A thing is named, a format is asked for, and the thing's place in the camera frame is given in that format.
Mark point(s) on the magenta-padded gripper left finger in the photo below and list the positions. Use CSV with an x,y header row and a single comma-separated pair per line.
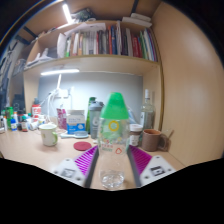
x,y
78,166

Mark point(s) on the red and white canister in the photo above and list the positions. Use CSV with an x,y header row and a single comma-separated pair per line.
x,y
36,110

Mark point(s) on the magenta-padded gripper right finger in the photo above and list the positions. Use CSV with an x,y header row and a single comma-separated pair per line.
x,y
146,166

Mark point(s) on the blue and white carton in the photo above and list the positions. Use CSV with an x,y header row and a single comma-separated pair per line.
x,y
75,123

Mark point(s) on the wooden shelf with books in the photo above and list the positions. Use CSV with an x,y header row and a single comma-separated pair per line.
x,y
100,46

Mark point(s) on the small white bottle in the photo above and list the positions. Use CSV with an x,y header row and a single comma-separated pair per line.
x,y
41,120

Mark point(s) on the jar with white lid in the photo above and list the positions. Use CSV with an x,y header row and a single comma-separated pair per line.
x,y
135,133

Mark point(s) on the small green bottle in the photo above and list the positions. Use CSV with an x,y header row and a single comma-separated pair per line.
x,y
9,115

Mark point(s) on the dark green bottle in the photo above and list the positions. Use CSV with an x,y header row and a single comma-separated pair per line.
x,y
89,111

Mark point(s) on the small dark bottle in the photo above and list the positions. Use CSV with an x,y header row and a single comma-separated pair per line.
x,y
24,125

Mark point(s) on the small bottle with blue label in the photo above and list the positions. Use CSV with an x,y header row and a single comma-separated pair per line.
x,y
13,125

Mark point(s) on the white power strip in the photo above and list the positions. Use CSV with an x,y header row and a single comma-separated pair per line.
x,y
63,93

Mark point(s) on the clear bottle with green cap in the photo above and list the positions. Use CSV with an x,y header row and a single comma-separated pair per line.
x,y
113,133

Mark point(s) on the grey shaker bottle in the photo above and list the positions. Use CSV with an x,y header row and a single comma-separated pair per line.
x,y
94,120

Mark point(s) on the magenta pouch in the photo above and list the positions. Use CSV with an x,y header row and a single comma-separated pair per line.
x,y
61,118

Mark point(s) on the white ceiling light tube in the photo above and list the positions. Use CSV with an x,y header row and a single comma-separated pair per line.
x,y
67,13

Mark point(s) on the flat round red coaster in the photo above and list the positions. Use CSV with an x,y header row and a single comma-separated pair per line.
x,y
82,146

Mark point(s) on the tall clear glass bottle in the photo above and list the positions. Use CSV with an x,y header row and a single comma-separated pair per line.
x,y
147,113

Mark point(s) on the brown mug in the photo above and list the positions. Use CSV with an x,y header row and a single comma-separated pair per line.
x,y
151,140

